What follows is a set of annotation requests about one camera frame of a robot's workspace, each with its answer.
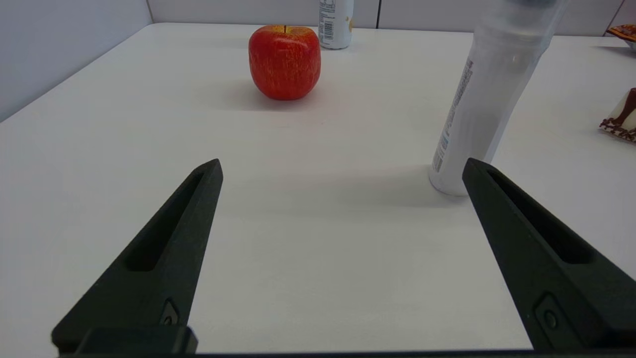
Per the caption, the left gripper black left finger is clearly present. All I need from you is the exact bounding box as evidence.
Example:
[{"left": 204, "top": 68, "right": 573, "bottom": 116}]
[{"left": 51, "top": 159, "right": 224, "bottom": 355}]

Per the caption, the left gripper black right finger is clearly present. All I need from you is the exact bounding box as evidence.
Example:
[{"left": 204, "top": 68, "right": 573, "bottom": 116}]
[{"left": 462, "top": 158, "right": 636, "bottom": 352}]

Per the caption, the brown white snack packet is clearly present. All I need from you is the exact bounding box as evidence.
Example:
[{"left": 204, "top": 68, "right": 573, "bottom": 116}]
[{"left": 599, "top": 88, "right": 636, "bottom": 144}]

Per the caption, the tall white plastic bottle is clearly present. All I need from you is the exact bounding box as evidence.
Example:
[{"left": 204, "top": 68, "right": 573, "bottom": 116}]
[{"left": 429, "top": 0, "right": 572, "bottom": 196}]

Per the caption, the orange snack bag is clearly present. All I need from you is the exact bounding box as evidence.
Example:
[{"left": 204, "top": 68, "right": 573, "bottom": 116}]
[{"left": 606, "top": 24, "right": 636, "bottom": 51}]

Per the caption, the red apple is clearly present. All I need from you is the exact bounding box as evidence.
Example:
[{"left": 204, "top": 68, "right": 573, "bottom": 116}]
[{"left": 248, "top": 24, "right": 321, "bottom": 101}]

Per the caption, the white printed can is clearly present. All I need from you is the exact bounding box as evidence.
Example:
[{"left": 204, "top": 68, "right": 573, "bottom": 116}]
[{"left": 318, "top": 0, "right": 355, "bottom": 50}]

